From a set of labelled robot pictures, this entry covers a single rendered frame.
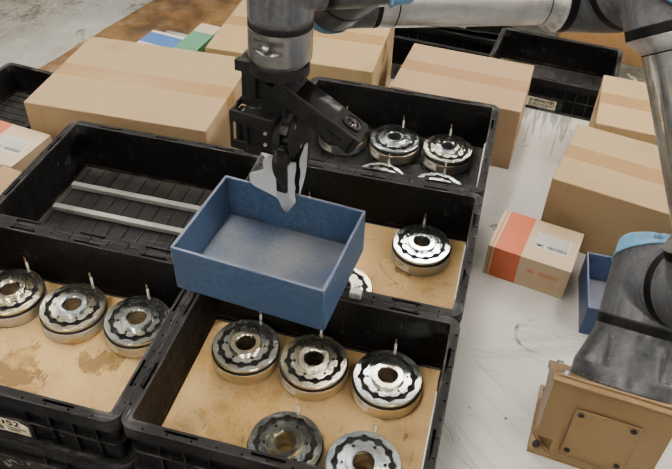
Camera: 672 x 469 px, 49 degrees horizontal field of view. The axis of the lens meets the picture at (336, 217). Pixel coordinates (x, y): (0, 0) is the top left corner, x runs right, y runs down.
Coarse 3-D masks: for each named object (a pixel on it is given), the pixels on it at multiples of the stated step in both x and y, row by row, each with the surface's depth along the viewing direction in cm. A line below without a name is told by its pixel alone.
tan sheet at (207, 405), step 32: (352, 352) 116; (192, 384) 111; (224, 384) 111; (256, 384) 111; (192, 416) 107; (224, 416) 107; (256, 416) 107; (320, 416) 107; (352, 416) 107; (416, 416) 108; (288, 448) 103; (416, 448) 104
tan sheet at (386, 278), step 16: (368, 224) 139; (368, 240) 136; (384, 240) 136; (368, 256) 132; (384, 256) 133; (368, 272) 129; (384, 272) 130; (400, 272) 130; (448, 272) 130; (384, 288) 127; (400, 288) 127; (416, 288) 127; (432, 288) 127; (448, 288) 127; (432, 304) 124; (448, 304) 124
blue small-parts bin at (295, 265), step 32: (224, 192) 100; (256, 192) 100; (192, 224) 93; (224, 224) 102; (256, 224) 103; (288, 224) 101; (320, 224) 99; (352, 224) 97; (192, 256) 89; (224, 256) 98; (256, 256) 98; (288, 256) 98; (320, 256) 98; (352, 256) 94; (192, 288) 93; (224, 288) 91; (256, 288) 89; (288, 288) 87; (320, 288) 94; (320, 320) 88
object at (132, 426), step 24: (384, 312) 110; (408, 312) 110; (168, 336) 105; (456, 336) 106; (144, 384) 99; (144, 432) 93; (168, 432) 94; (432, 432) 94; (216, 456) 92; (240, 456) 91; (264, 456) 91; (432, 456) 92
